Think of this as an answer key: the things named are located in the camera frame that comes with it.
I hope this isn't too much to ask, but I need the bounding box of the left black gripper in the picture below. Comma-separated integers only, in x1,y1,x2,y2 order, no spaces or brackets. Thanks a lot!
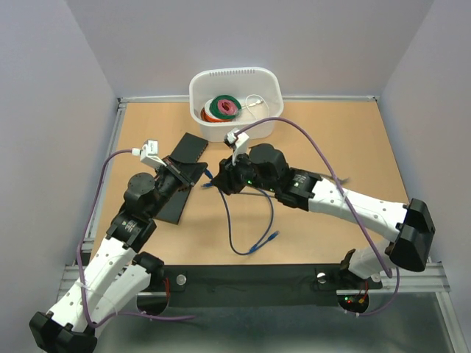
149,154,208,218

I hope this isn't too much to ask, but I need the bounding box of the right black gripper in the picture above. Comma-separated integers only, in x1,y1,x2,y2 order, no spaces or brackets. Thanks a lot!
210,147,277,195

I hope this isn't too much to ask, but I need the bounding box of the black network switch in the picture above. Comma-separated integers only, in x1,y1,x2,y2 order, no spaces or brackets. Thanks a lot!
155,163,208,225
170,132,209,163

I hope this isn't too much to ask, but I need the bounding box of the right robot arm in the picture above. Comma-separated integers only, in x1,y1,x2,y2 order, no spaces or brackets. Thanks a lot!
212,143,436,287

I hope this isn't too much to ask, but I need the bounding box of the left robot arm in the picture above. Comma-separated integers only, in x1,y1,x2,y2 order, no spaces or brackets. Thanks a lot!
29,157,208,352

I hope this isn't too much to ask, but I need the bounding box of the white plastic bin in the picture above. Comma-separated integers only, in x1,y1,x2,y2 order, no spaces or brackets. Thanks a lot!
189,67,284,142

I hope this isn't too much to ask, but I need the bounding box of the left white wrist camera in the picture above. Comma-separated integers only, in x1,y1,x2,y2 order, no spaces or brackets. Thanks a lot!
132,140,166,169

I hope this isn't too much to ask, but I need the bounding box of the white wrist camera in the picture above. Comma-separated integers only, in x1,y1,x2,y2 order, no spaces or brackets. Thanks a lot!
224,128,249,165
132,140,166,169

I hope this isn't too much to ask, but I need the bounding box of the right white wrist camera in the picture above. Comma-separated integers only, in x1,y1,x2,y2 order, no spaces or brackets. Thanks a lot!
224,128,249,165

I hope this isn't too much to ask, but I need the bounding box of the dark blue ethernet cable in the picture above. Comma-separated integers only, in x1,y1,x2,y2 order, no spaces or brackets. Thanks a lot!
248,188,281,254

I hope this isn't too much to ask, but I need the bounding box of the orange coiled cable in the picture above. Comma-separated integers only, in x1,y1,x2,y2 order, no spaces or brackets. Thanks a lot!
200,106,236,124

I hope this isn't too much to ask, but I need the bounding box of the white usb cable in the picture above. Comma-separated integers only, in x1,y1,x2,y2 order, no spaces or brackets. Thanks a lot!
239,94,272,121

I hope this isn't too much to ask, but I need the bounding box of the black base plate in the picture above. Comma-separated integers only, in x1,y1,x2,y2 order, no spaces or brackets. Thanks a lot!
136,264,382,315

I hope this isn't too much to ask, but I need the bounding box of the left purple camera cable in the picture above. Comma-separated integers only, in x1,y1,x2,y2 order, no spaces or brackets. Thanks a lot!
76,148,196,329

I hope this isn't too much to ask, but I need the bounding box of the aluminium table frame rail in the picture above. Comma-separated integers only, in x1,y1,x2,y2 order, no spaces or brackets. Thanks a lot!
57,94,452,295

